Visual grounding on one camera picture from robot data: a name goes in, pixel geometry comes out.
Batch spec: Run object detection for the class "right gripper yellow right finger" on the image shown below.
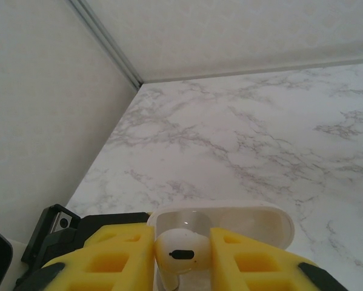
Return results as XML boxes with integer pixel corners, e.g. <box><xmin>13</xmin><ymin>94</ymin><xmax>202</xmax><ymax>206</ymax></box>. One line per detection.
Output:
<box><xmin>210</xmin><ymin>226</ymin><xmax>344</xmax><ymax>291</ymax></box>

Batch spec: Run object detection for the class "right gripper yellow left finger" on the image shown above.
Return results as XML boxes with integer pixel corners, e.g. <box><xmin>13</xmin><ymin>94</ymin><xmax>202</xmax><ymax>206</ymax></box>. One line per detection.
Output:
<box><xmin>32</xmin><ymin>224</ymin><xmax>156</xmax><ymax>291</ymax></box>

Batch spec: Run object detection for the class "white earbud charging case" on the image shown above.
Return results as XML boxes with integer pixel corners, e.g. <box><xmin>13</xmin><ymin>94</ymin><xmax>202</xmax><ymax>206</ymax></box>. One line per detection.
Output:
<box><xmin>147</xmin><ymin>198</ymin><xmax>295</xmax><ymax>253</ymax></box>

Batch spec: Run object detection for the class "white wireless earbud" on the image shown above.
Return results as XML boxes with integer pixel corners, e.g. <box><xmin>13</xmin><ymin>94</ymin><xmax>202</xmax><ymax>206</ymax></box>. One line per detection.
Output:
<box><xmin>153</xmin><ymin>227</ymin><xmax>213</xmax><ymax>291</ymax></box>

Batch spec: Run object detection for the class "aluminium frame post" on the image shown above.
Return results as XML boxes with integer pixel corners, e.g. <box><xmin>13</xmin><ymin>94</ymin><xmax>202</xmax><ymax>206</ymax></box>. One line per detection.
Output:
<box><xmin>68</xmin><ymin>0</ymin><xmax>145</xmax><ymax>90</ymax></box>

